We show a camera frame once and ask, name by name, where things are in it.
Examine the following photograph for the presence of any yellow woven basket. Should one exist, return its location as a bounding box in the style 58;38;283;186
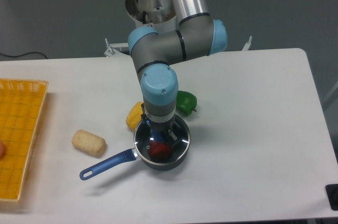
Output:
1;78;49;202

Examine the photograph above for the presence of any green bell pepper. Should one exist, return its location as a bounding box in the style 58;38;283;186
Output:
176;90;198;116

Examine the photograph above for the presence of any black device at table edge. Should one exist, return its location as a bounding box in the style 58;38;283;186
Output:
325;184;338;211

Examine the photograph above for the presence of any beige bread loaf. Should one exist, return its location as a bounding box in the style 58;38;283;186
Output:
71;129;107;157

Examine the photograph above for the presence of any black floor cable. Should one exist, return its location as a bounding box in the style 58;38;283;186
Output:
0;51;49;59

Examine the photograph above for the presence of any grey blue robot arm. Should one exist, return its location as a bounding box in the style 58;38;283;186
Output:
128;0;228;141

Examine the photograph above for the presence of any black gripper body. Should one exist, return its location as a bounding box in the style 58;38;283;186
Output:
141;104;176;136

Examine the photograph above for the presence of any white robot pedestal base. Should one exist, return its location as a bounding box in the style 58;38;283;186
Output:
104;0;253;58

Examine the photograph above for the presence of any yellow bell pepper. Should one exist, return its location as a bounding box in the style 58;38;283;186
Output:
125;101;143;131

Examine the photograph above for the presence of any glass pot lid blue knob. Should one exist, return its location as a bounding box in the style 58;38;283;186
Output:
134;115;191;169

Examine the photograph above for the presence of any red bell pepper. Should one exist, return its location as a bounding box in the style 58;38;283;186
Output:
148;141;173;162

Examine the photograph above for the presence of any dark pot blue handle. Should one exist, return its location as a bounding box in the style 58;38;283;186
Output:
79;115;191;181

